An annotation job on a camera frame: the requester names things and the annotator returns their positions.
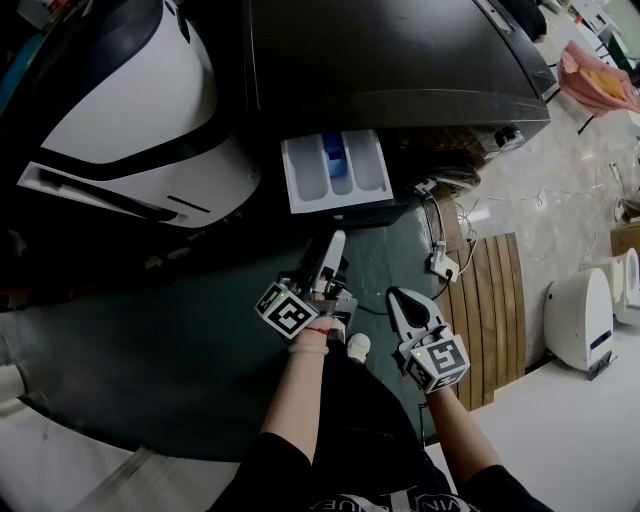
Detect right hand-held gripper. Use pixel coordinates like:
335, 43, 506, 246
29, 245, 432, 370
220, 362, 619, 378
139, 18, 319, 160
387, 287, 471, 395

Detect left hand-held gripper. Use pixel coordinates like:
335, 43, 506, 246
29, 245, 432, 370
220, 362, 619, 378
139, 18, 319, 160
255, 229, 359, 342

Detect white detergent drawer black front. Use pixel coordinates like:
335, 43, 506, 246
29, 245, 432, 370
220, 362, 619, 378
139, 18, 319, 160
279, 128, 416, 230

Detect person's right forearm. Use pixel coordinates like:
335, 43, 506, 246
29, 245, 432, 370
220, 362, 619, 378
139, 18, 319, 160
424, 387, 504, 489

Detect person's left forearm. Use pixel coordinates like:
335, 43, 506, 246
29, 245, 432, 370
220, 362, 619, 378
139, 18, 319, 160
259, 330, 332, 466

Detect person's left hand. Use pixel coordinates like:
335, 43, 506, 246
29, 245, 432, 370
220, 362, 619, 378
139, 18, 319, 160
319, 322, 347, 346

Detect white power strip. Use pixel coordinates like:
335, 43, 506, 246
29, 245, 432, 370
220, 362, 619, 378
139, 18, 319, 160
427, 242, 459, 282

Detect person's right white shoe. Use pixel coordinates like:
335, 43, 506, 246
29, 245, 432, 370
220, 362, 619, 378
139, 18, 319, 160
345, 332, 373, 364

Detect slatted wooden platform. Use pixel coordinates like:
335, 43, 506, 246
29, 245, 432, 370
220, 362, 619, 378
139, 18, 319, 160
439, 232, 529, 412

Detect black trousers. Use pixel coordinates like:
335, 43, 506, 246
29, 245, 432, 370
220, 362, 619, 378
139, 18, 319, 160
304, 344, 454, 501

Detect round black washer door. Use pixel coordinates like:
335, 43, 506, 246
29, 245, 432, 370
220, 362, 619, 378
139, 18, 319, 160
409, 162, 484, 196

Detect white rounded floor appliance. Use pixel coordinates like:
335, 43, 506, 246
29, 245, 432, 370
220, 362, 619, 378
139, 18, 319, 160
543, 267, 616, 373

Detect silver washer dial knob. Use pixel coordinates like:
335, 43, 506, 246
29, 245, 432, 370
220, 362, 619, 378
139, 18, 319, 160
494, 127, 524, 149

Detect black washing machine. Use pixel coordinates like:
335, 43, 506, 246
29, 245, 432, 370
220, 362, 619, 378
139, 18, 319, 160
242, 0, 554, 202

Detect white toilet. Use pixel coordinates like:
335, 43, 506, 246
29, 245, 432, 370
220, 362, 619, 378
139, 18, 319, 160
607, 247, 640, 326

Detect black printed T-shirt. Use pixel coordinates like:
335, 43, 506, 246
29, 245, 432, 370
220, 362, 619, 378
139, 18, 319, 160
209, 432, 554, 512

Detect white and black appliance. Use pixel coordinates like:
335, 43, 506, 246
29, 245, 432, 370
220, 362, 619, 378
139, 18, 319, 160
0, 0, 264, 231

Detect pink armchair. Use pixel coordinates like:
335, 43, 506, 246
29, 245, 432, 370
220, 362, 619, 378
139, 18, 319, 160
557, 39, 640, 136

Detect orange cushion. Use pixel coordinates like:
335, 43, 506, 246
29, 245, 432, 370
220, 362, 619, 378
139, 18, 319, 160
579, 64, 634, 101

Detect teal fluffy duster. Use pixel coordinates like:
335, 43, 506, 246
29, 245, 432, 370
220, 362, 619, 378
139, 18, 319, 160
0, 34, 49, 99

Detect pale pink bracelet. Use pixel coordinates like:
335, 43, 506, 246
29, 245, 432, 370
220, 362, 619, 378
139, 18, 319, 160
287, 342, 330, 358

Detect white cable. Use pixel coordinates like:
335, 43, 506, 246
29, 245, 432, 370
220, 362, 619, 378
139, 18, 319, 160
457, 184, 621, 242

